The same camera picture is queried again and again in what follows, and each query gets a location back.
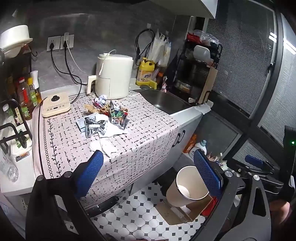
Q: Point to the black dish rack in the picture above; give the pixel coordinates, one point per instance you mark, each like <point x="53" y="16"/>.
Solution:
<point x="194" y="62"/>

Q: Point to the red cap sauce bottle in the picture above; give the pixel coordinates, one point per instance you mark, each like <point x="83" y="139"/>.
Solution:
<point x="24" y="99"/>

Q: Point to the orange spray bottle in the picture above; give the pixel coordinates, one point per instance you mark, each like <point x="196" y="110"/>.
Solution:
<point x="190" y="144"/>

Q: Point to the patterned pink table cloth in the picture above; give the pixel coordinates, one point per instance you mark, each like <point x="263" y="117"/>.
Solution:
<point x="59" y="146"/>

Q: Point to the white cabinet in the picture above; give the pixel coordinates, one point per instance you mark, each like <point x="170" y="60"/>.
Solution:
<point x="167" y="153"/>

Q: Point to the silver foil wrapper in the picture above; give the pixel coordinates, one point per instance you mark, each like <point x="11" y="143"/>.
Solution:
<point x="94" y="126"/>

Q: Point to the white laundry detergent bottle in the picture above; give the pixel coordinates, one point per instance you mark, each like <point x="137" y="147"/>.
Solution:
<point x="202" y="146"/>

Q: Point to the white cloth on counter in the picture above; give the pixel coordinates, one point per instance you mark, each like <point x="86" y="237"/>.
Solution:
<point x="205" y="107"/>

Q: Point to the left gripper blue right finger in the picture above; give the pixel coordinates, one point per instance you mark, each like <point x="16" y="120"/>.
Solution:
<point x="211" y="177"/>

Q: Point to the white paper napkin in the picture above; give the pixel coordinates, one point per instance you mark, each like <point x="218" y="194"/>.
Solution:
<point x="103" y="142"/>

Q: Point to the clear plastic water bottle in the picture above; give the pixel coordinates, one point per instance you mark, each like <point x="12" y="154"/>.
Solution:
<point x="9" y="169"/>

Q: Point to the stainless steel sink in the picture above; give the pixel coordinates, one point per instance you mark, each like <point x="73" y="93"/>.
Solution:
<point x="166" y="102"/>

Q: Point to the person's right hand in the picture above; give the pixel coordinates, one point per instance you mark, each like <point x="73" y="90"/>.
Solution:
<point x="279" y="210"/>

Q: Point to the small pink bottle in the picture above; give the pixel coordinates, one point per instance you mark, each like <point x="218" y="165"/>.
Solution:
<point x="164" y="85"/>

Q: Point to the wooden cutting board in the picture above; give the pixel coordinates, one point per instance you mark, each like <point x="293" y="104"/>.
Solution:
<point x="208" y="85"/>

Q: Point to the colourful snack wrapper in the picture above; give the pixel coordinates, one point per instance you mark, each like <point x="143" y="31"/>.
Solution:
<point x="118" y="115"/>

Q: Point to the white printed paper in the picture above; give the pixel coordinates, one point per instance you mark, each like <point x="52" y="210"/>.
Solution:
<point x="100" y="101"/>

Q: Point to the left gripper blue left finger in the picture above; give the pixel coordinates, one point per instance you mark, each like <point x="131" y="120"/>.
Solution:
<point x="86" y="173"/>

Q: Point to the brown paper bag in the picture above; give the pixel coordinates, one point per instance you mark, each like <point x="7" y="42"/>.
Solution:
<point x="100" y="110"/>

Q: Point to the white paper trash bucket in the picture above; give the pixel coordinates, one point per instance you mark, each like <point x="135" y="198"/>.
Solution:
<point x="188" y="187"/>

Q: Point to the cream air fryer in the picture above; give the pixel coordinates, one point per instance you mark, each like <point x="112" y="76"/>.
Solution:
<point x="113" y="75"/>

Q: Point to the yellow dish soap bottle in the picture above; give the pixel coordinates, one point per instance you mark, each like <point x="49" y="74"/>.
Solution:
<point x="145" y="71"/>

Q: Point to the white bowl on shelf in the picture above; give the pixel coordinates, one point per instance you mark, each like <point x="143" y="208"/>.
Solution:
<point x="13" y="39"/>

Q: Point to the yellow sponge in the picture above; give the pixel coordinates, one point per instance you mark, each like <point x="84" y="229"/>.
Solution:
<point x="153" y="85"/>

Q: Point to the green label oil bottle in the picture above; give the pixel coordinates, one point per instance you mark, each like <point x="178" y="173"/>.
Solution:
<point x="32" y="91"/>

